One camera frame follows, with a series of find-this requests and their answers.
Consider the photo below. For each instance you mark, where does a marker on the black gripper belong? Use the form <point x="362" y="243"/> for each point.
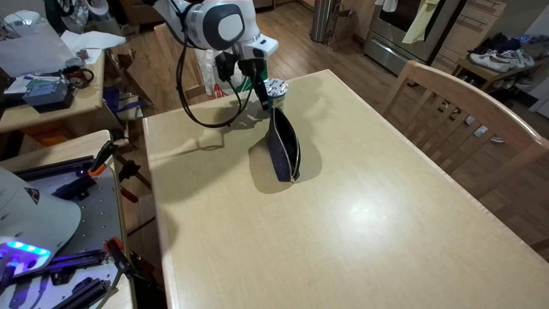
<point x="255" y="68"/>

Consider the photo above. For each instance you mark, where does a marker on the white blue yoghurt cup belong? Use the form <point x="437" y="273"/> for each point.
<point x="276" y="91"/>

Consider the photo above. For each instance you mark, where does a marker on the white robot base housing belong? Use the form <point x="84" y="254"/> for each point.
<point x="34" y="224"/>

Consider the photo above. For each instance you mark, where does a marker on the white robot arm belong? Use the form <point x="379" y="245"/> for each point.
<point x="226" y="27"/>

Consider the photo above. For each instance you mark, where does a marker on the black zip purse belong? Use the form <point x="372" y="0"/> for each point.
<point x="283" y="146"/>

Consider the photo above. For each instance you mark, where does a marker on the wooden chair behind table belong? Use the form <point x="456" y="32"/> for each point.
<point x="153" y="68"/>

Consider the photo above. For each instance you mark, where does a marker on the white green shopping bag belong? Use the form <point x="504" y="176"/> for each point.
<point x="213" y="84"/>

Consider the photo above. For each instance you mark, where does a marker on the metal trash bin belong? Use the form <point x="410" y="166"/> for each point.
<point x="324" y="18"/>

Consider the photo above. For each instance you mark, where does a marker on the stainless steel oven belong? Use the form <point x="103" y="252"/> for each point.
<point x="389" y="22"/>

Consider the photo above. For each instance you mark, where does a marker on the orange black clamp upper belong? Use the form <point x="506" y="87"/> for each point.
<point x="123" y="168"/>

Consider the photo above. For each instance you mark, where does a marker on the orange black clamp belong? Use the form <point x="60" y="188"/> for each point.
<point x="123" y="168"/>
<point x="139" y="273"/>

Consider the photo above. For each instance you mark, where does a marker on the yellow hanging towel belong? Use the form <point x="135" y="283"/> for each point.
<point x="420" y="20"/>

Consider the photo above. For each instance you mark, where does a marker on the white paper sheet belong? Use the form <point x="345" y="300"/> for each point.
<point x="91" y="39"/>

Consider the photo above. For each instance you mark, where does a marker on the dark blue box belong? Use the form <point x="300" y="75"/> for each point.
<point x="46" y="94"/>

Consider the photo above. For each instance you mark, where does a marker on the grey laptop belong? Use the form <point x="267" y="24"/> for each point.
<point x="38" y="49"/>

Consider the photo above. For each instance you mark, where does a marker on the orange black clamp lower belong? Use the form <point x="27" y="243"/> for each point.
<point x="139" y="273"/>

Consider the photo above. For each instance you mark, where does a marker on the white sneakers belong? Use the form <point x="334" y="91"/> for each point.
<point x="501" y="61"/>

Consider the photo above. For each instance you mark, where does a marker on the wooden chair right side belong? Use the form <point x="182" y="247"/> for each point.
<point x="451" y="120"/>

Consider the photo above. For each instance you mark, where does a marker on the grey metal mounting plate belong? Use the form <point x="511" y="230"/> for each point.
<point x="38" y="290"/>

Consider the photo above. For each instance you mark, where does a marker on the wooden shoe rack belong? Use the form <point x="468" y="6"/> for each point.
<point x="490" y="80"/>

